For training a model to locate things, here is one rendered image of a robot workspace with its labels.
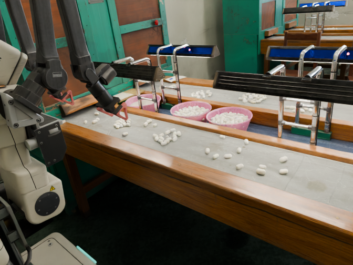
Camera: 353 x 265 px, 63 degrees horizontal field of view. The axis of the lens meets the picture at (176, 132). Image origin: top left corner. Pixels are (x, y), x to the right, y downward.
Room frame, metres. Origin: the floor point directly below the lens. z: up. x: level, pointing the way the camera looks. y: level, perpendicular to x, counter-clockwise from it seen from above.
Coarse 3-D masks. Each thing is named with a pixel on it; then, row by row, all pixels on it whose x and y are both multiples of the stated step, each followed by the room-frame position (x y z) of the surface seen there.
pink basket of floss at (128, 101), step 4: (136, 96) 2.16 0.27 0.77; (144, 96) 2.17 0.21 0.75; (148, 96) 2.16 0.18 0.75; (152, 96) 2.15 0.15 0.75; (128, 100) 2.10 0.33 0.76; (128, 104) 2.07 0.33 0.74; (152, 104) 1.93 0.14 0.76; (144, 108) 1.92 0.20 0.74; (148, 108) 1.93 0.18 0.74; (152, 108) 1.95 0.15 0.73
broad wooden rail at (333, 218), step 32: (64, 128) 1.69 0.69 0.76; (96, 160) 1.46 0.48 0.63; (128, 160) 1.26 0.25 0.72; (160, 160) 1.15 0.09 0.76; (160, 192) 1.13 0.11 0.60; (192, 192) 1.00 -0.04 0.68; (224, 192) 0.89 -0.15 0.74; (256, 192) 0.84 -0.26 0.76; (288, 192) 0.82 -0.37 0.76; (256, 224) 0.80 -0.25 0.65; (288, 224) 0.73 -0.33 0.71; (320, 224) 0.66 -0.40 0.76; (352, 224) 0.64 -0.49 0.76; (320, 256) 0.65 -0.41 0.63; (352, 256) 0.60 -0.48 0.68
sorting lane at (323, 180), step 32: (96, 128) 1.68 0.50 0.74; (128, 128) 1.62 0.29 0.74; (160, 128) 1.56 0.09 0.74; (192, 128) 1.50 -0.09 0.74; (192, 160) 1.16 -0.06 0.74; (224, 160) 1.12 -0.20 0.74; (256, 160) 1.09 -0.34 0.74; (288, 160) 1.06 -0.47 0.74; (320, 160) 1.03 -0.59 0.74; (320, 192) 0.82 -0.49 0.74; (352, 192) 0.80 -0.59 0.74
